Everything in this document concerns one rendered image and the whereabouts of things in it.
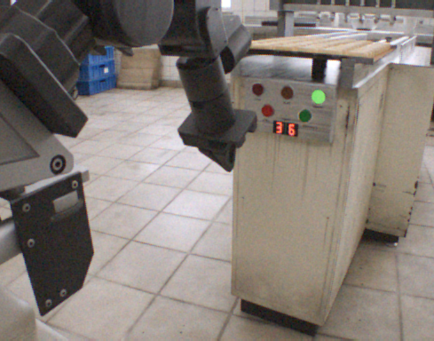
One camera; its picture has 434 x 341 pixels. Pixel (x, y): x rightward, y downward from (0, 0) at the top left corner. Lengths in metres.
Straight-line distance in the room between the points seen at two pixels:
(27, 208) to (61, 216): 0.05
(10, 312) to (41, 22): 0.36
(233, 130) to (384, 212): 1.35
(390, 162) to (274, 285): 0.77
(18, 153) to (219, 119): 0.30
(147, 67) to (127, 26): 5.15
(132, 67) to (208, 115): 5.10
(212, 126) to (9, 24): 0.31
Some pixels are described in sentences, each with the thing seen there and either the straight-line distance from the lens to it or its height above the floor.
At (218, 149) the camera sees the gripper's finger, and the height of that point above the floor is 0.82.
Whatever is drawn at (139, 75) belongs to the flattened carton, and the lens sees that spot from 5.51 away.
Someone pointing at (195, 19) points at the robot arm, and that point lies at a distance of 0.44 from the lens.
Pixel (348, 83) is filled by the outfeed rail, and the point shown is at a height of 0.85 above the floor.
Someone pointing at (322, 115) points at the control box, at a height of 0.77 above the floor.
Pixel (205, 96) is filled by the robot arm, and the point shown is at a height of 0.90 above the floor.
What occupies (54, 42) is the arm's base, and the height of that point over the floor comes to 0.98.
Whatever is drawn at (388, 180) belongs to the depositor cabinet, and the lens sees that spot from 1.75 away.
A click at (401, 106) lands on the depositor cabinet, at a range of 1.66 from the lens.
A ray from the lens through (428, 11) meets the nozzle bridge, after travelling 1.66.
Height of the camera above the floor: 1.00
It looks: 23 degrees down
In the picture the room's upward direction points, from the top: straight up
